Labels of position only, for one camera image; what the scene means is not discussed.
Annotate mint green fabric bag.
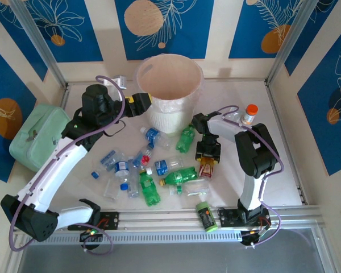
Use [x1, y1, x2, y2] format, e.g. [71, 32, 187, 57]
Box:
[9, 102, 76, 173]

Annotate perforated metal cable duct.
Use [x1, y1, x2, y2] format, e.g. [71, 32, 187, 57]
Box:
[14, 227, 244, 246]

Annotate aluminium frame post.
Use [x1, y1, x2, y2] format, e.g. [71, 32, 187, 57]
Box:
[268, 0, 323, 85]
[10, 0, 68, 88]

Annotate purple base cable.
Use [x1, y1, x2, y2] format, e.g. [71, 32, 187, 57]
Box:
[240, 207, 282, 248]
[84, 227, 114, 255]

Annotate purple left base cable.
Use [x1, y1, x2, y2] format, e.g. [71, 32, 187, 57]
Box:
[84, 227, 114, 255]

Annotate black left wrist camera cable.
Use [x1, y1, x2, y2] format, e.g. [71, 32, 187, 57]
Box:
[103, 121, 126, 138]

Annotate clear bottle green cap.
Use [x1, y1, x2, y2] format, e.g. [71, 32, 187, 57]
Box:
[169, 178, 210, 197]

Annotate aluminium front rail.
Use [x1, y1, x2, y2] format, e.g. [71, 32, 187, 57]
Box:
[102, 206, 322, 228]

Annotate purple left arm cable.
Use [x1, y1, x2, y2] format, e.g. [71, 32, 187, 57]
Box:
[10, 75, 127, 253]

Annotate black right base mounting plate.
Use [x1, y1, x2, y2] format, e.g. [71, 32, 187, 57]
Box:
[218, 209, 271, 228]

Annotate green cylindrical can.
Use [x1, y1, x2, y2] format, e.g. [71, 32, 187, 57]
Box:
[195, 201, 218, 233]

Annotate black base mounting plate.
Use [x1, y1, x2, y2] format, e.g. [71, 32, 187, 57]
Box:
[218, 209, 271, 228]
[68, 210, 120, 230]

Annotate clear bottle blue label blue cap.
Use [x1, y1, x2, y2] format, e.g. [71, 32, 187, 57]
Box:
[113, 158, 131, 191]
[91, 150, 127, 179]

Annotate black left base mounting plate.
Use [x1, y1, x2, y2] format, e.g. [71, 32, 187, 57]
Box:
[68, 210, 120, 230]

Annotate white ribbed plastic bin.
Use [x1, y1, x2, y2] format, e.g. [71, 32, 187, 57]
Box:
[135, 53, 205, 135]

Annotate blue label bottle white cap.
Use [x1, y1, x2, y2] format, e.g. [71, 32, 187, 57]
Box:
[139, 126, 173, 148]
[146, 157, 185, 176]

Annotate green plastic bottle yellow cap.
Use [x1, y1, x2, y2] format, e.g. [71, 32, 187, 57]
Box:
[159, 166, 198, 187]
[175, 124, 198, 154]
[138, 169, 162, 208]

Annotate squashed clear plastic bottle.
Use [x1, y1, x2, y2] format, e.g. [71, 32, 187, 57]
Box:
[103, 177, 122, 202]

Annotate orange red snack packet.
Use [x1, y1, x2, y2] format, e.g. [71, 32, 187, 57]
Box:
[198, 159, 217, 179]

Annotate aluminium side rail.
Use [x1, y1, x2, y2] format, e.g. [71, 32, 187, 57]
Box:
[265, 82, 306, 205]

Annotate clear plastic bin liner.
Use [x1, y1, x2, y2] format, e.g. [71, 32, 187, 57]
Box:
[135, 55, 206, 114]

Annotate orange label bottle orange cap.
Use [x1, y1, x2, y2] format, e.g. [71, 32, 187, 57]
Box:
[240, 104, 259, 126]

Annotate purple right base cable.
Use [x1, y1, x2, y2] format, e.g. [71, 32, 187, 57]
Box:
[240, 207, 282, 248]

